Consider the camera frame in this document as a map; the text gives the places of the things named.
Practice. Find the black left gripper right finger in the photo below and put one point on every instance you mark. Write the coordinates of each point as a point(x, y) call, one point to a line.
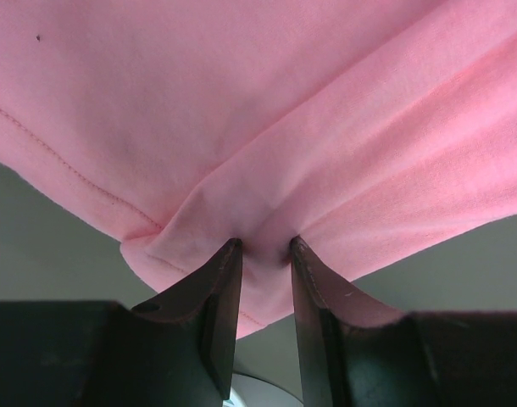
point(352, 348)

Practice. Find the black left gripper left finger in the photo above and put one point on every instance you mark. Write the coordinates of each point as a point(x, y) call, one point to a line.
point(192, 359)

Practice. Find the pink t shirt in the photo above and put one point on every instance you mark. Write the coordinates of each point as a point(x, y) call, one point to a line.
point(371, 129)

